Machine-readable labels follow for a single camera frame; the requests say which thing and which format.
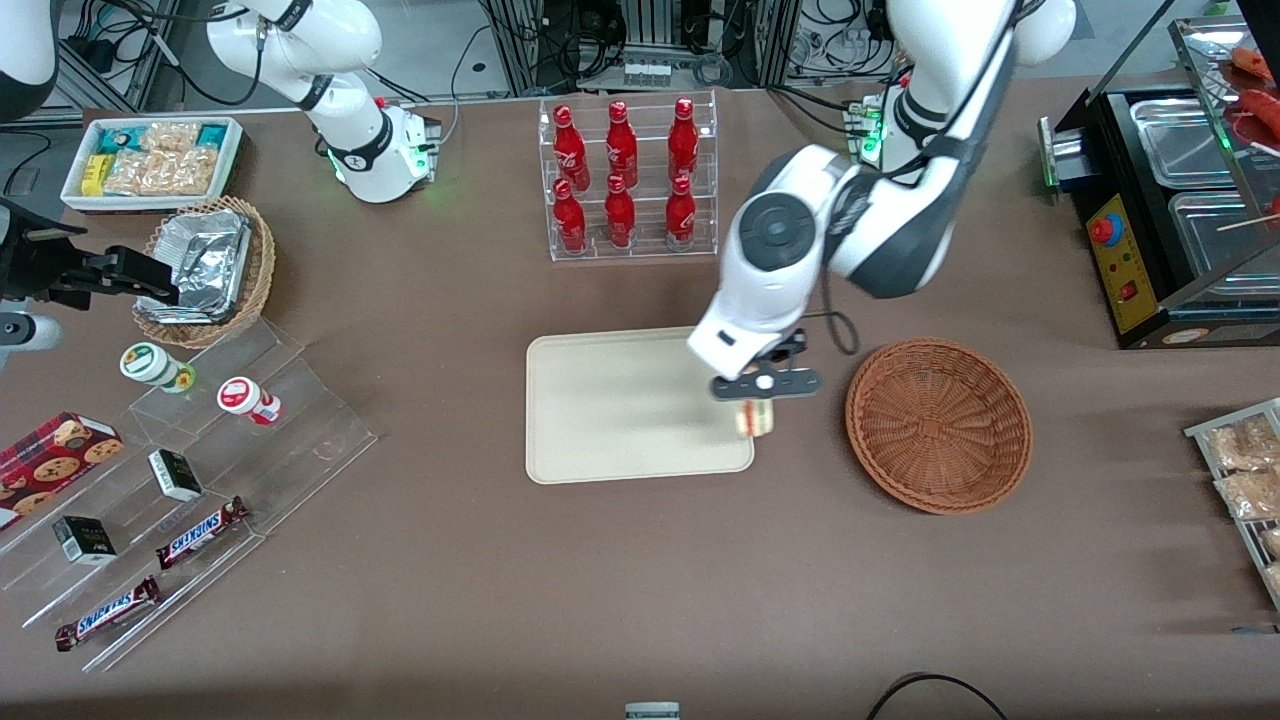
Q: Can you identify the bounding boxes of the light brown wicker basket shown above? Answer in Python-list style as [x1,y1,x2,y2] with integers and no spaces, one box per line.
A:
[131,195,277,350]

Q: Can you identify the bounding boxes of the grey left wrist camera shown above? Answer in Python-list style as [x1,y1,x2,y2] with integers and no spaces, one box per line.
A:
[710,367,823,402]

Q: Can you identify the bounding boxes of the silver foil trays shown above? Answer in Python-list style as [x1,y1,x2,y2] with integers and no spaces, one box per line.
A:
[137,208,254,327]

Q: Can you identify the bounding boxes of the red cookie box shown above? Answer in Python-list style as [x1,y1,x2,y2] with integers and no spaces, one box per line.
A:
[0,411,127,532]

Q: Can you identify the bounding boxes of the black food warmer machine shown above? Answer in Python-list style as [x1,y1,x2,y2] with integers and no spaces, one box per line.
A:
[1037,14,1280,350]

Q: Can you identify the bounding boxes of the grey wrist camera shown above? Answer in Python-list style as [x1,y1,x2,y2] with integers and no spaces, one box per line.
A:
[0,311,64,374]
[710,367,823,402]

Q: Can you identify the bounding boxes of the green lid yogurt cup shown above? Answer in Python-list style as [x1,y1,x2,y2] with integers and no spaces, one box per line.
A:
[119,342,198,395]

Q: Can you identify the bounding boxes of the cream plastic tray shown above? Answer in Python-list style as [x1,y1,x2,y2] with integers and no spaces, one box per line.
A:
[525,324,756,487]

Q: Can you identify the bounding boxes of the grey wire rack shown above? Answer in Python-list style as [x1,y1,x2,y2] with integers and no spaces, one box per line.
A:
[1184,397,1280,613]

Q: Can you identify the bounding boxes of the red lid yogurt cup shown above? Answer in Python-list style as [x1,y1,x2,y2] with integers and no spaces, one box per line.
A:
[216,376,284,428]

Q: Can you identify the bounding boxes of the clear bag of puffed snacks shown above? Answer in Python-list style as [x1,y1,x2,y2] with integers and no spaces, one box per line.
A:
[104,121,219,197]

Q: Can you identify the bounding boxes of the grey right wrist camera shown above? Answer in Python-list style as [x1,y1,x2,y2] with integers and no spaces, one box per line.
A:
[0,311,64,374]

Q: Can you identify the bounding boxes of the dark brown wicker basket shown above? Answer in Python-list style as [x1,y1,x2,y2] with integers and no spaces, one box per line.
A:
[845,338,1034,516]

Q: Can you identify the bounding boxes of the clear acrylic bottle rack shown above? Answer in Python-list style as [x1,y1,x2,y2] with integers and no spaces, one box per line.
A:
[537,89,720,264]

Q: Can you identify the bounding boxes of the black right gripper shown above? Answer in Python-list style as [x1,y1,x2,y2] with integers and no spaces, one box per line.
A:
[0,198,182,311]

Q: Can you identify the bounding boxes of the black cable loop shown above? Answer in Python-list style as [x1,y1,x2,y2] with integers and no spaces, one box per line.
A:
[864,672,1012,720]

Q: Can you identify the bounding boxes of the white rectangular snack bin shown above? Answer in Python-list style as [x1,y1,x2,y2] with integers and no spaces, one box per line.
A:
[59,115,245,215]

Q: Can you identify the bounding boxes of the small black box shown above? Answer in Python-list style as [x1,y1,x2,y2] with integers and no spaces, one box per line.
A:
[51,514,118,567]
[147,448,205,503]

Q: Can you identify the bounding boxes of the snickers chocolate bar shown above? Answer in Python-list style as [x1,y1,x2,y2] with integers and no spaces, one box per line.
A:
[154,495,252,572]
[54,574,162,653]

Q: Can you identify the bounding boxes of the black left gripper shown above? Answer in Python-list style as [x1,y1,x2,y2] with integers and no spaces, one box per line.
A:
[742,328,809,375]

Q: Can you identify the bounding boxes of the triangular sandwich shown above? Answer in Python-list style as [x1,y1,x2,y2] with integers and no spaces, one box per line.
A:
[735,398,778,441]

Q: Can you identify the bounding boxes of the clear acrylic step display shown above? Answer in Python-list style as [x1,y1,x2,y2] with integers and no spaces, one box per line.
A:
[0,317,380,674]

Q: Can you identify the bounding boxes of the red cola bottle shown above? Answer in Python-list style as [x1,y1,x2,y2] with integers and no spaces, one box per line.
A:
[664,175,698,252]
[667,97,700,184]
[603,174,637,250]
[552,178,589,254]
[604,100,640,190]
[552,105,592,192]

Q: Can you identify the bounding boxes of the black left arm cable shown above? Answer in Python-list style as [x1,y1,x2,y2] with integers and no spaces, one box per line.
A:
[800,0,1031,358]

